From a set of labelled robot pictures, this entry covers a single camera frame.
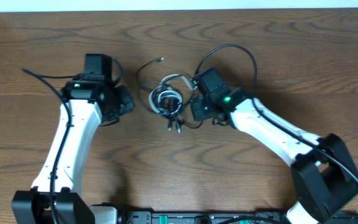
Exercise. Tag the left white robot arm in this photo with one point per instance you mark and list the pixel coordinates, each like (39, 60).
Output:
(89, 100)

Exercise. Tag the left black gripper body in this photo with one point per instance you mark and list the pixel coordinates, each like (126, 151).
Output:
(123, 102)

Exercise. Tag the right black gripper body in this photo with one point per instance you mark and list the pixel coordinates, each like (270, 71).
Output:
(201, 109)

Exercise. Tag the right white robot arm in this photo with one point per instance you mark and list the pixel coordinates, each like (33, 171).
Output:
(324, 174)

